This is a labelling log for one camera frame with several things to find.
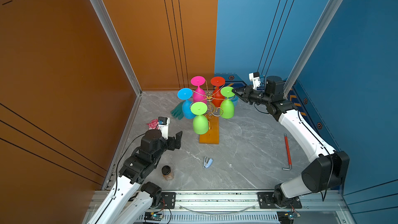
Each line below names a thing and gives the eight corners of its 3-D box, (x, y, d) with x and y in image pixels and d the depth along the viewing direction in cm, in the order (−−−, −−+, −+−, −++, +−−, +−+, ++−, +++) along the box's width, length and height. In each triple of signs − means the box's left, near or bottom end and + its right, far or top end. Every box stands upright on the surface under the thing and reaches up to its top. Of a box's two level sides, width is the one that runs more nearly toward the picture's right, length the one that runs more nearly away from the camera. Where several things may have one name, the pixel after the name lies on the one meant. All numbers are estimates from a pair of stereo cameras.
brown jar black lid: (165, 180, 81) (160, 175, 73) (166, 171, 84) (162, 165, 76) (173, 180, 81) (169, 175, 73) (174, 171, 84) (171, 165, 76)
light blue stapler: (202, 167, 86) (202, 165, 83) (204, 158, 89) (204, 156, 87) (210, 169, 85) (211, 168, 83) (212, 160, 88) (213, 158, 86)
